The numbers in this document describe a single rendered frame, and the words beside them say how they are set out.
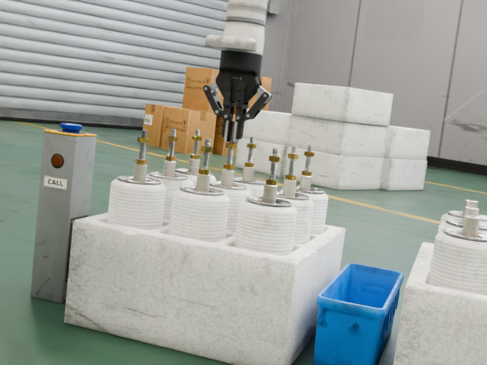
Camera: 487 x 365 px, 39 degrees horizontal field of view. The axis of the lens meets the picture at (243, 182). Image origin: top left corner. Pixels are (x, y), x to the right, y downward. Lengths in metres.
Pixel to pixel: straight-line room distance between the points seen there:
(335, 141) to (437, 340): 2.75
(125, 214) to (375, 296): 0.52
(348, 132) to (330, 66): 4.05
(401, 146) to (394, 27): 3.31
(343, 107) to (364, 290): 2.37
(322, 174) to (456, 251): 2.76
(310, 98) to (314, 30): 4.17
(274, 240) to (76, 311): 0.36
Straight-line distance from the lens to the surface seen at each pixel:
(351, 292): 1.40
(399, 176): 4.11
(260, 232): 1.09
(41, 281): 1.36
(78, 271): 1.21
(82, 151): 1.31
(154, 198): 1.18
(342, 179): 3.72
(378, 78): 7.31
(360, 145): 3.82
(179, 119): 4.87
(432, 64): 6.97
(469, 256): 1.04
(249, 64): 1.24
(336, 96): 3.73
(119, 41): 6.77
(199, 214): 1.13
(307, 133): 3.86
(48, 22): 6.43
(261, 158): 4.10
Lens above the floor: 0.41
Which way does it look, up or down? 7 degrees down
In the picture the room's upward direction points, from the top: 7 degrees clockwise
